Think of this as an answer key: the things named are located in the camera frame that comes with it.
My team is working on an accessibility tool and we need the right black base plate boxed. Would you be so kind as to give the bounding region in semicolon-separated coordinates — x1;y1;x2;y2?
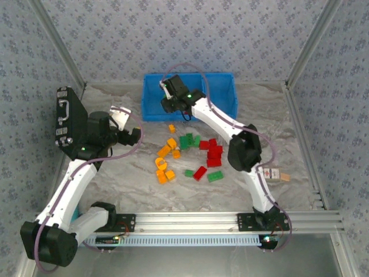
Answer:
237;212;291;231

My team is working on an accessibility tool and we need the long aluminium base rail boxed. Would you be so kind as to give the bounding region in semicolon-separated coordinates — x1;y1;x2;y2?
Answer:
34;211;345;234

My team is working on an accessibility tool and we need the circuit board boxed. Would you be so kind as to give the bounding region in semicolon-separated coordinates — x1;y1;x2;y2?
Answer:
259;235;279;249
96;235;121;246

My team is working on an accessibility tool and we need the aluminium frame leg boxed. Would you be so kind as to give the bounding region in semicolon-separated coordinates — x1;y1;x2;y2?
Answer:
330;233;357;277

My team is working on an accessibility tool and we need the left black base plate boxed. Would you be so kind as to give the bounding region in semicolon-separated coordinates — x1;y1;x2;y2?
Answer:
114;213;137;233

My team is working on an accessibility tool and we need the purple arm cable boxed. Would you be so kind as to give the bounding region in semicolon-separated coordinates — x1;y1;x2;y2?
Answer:
36;106;144;274
161;63;293;253

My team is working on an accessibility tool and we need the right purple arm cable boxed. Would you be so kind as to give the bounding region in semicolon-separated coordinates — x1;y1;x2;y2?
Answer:
161;63;293;253

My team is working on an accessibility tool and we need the long red lego brick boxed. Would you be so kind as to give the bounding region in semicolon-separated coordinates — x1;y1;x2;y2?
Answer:
193;166;208;181

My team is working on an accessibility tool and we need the aluminium corner post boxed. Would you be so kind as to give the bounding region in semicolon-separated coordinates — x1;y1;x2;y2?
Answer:
285;0;345;87
28;0;87;89

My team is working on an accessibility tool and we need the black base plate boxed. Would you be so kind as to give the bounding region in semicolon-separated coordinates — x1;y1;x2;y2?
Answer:
237;212;291;231
114;213;137;233

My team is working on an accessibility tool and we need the black hard case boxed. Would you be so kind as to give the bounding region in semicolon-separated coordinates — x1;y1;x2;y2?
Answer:
55;86;89;160

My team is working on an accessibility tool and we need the slotted white cable duct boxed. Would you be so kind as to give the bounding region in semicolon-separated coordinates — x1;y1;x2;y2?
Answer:
86;234;262;248

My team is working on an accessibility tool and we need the small printed card box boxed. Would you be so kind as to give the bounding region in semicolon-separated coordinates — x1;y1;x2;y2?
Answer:
261;167;281;182

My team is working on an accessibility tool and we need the left circuit board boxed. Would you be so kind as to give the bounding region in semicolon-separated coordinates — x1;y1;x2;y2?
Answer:
96;235;121;246

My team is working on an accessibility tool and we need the right circuit board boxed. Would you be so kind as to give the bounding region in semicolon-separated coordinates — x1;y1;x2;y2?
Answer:
259;235;279;249

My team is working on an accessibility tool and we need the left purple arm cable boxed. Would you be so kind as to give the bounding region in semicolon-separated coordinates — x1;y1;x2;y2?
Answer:
36;106;144;274

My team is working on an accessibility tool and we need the blue divided plastic bin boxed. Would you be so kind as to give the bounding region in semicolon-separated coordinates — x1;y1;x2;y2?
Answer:
141;73;240;122

